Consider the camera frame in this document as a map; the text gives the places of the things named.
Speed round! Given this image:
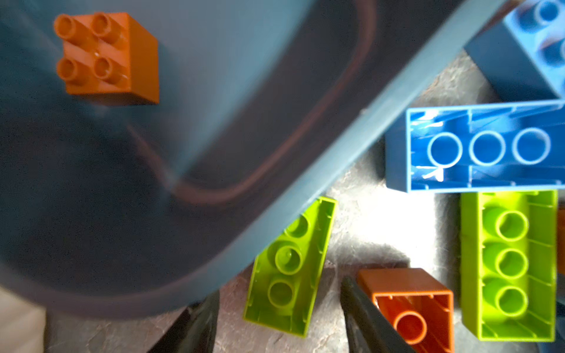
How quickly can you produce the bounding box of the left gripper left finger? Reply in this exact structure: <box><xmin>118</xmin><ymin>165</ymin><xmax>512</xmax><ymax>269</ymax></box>
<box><xmin>149</xmin><ymin>291</ymin><xmax>220</xmax><ymax>352</ymax></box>

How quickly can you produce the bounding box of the white container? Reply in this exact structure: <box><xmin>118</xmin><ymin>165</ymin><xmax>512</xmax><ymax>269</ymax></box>
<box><xmin>1</xmin><ymin>288</ymin><xmax>46</xmax><ymax>352</ymax></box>

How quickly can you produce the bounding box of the green lego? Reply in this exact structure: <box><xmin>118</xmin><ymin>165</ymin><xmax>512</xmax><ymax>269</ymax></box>
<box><xmin>460</xmin><ymin>190</ymin><xmax>559</xmax><ymax>342</ymax></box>
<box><xmin>244</xmin><ymin>197</ymin><xmax>338</xmax><ymax>338</ymax></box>

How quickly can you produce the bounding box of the orange lego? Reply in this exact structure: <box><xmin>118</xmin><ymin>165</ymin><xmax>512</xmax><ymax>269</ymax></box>
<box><xmin>557</xmin><ymin>207</ymin><xmax>565</xmax><ymax>275</ymax></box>
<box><xmin>54</xmin><ymin>12</ymin><xmax>160</xmax><ymax>106</ymax></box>
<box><xmin>358</xmin><ymin>268</ymin><xmax>455</xmax><ymax>352</ymax></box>

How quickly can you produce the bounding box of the blue lego upside down upper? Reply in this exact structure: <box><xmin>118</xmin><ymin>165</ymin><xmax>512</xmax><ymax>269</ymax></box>
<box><xmin>385</xmin><ymin>99</ymin><xmax>564</xmax><ymax>193</ymax></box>

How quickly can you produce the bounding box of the middle teal container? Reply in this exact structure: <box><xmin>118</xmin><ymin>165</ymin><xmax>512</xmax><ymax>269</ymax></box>
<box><xmin>1</xmin><ymin>1</ymin><xmax>502</xmax><ymax>319</ymax></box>

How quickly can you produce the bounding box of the blue studded lego upper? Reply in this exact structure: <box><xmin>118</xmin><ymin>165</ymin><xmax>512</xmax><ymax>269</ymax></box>
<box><xmin>465</xmin><ymin>1</ymin><xmax>564</xmax><ymax>101</ymax></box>

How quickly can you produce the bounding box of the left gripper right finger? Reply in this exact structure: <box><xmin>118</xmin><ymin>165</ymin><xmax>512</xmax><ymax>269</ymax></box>
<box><xmin>340</xmin><ymin>276</ymin><xmax>414</xmax><ymax>353</ymax></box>

